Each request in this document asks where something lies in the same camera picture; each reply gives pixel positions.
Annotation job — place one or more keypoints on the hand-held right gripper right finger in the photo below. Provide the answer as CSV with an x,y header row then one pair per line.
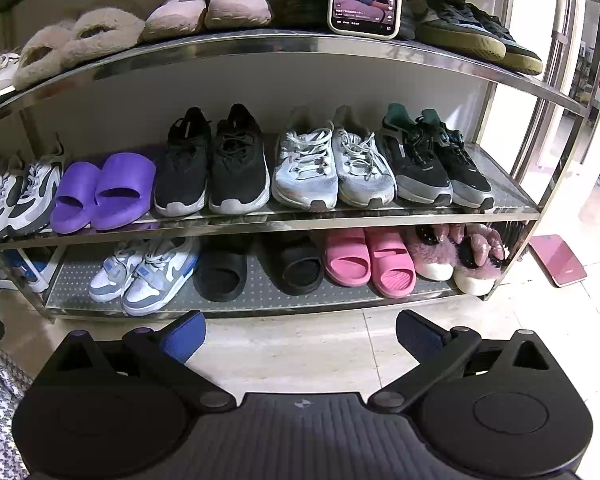
x,y
420,335

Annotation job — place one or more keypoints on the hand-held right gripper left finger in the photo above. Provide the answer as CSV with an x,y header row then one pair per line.
x,y
182,335

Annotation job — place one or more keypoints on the purple slide sandal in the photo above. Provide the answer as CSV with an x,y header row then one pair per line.
x,y
122,195
72,205

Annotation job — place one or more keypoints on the black sneaker white sole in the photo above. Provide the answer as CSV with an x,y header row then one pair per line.
x,y
240,170
180,175

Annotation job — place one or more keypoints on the black sneaker teal lining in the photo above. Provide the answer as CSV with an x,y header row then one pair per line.
x,y
467,175
415,170

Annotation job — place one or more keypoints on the grey white black sneaker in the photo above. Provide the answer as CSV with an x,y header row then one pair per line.
x,y
40,195
0,210

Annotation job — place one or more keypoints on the metal shoe rack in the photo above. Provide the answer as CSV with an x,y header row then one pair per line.
x,y
280,50

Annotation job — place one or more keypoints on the pink slide sandal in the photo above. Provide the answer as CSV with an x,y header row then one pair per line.
x,y
347,260
392,270

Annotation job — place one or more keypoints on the black slide sandal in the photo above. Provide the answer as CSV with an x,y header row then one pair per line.
x,y
297,270
222,275

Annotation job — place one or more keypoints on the pink furry slipper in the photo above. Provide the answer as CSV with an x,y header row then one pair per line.
x,y
430,260
477,270

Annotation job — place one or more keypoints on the pink bathroom scale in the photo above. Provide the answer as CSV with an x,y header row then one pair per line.
x,y
557,260

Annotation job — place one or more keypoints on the houndstooth cloth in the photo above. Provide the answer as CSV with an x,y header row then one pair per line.
x,y
0,410

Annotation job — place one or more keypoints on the dark sneaker olive sole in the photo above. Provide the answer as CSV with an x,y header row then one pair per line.
x,y
520,57
455,30

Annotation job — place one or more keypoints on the background shelving unit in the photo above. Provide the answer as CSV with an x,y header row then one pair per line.
x,y
582,75

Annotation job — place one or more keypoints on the beige furry slipper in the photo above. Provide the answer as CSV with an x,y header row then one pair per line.
x,y
40,60
105,35

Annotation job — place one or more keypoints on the smartphone in white case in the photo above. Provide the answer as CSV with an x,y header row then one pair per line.
x,y
365,0

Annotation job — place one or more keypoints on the dark olive slipper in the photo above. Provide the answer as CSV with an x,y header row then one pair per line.
x,y
305,5

